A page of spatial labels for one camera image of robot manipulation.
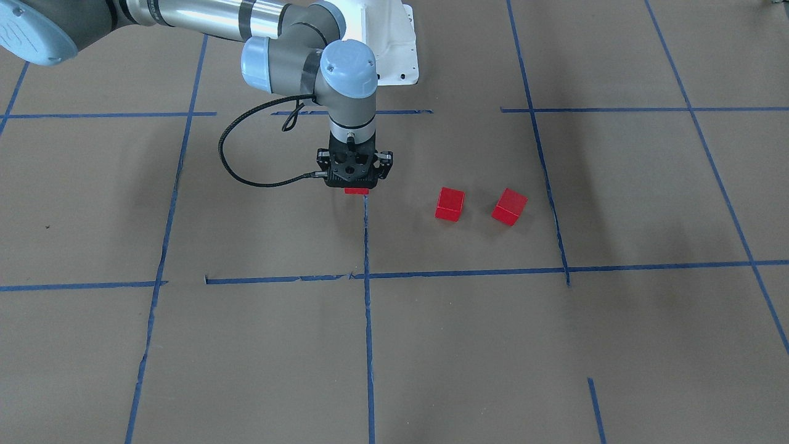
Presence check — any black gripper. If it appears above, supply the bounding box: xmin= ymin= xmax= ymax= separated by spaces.
xmin=316 ymin=135 xmax=394 ymax=189

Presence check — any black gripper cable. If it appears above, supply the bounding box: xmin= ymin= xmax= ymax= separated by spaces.
xmin=218 ymin=94 xmax=327 ymax=187

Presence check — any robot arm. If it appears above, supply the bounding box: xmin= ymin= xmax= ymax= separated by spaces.
xmin=1 ymin=1 xmax=393 ymax=189

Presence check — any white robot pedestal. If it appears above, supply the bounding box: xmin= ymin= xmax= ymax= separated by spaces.
xmin=336 ymin=1 xmax=420 ymax=86

